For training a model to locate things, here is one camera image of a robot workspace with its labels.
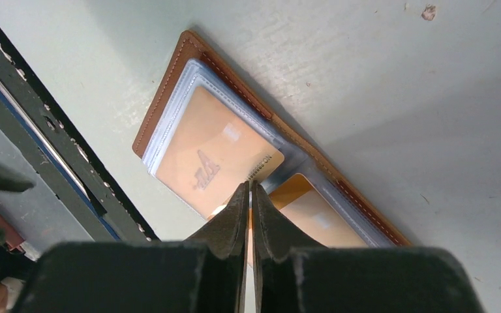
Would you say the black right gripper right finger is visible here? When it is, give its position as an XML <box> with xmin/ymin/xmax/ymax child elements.
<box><xmin>251</xmin><ymin>183</ymin><xmax>483</xmax><ymax>312</ymax></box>

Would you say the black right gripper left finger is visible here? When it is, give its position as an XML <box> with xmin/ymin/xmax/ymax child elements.
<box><xmin>13</xmin><ymin>182</ymin><xmax>250</xmax><ymax>312</ymax></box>

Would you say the orange credit card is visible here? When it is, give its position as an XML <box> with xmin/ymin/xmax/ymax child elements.
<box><xmin>269</xmin><ymin>173</ymin><xmax>368</xmax><ymax>248</ymax></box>
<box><xmin>154</xmin><ymin>86</ymin><xmax>284</xmax><ymax>218</ymax></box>

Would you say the brown leather card holder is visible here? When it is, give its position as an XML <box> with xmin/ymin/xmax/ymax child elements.
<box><xmin>132</xmin><ymin>30</ymin><xmax>412</xmax><ymax>246</ymax></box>

